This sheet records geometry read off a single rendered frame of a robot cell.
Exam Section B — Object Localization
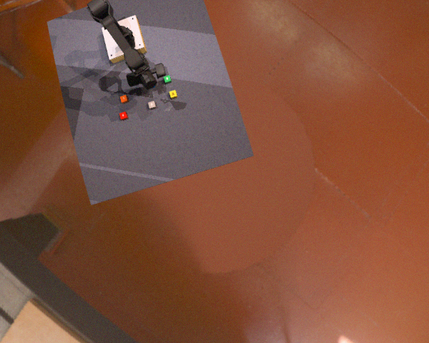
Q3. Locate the green block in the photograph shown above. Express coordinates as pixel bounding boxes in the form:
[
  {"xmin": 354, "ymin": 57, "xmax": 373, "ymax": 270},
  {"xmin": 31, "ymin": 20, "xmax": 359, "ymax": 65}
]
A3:
[{"xmin": 163, "ymin": 75, "xmax": 172, "ymax": 84}]

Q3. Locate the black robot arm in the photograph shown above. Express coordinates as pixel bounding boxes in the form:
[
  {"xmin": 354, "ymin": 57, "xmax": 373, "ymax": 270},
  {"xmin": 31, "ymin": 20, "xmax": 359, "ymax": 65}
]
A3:
[{"xmin": 87, "ymin": 0, "xmax": 157, "ymax": 90}]

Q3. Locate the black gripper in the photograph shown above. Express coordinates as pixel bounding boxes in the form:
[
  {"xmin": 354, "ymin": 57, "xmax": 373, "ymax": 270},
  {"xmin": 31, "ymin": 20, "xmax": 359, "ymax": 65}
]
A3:
[{"xmin": 127, "ymin": 63, "xmax": 166, "ymax": 87}]

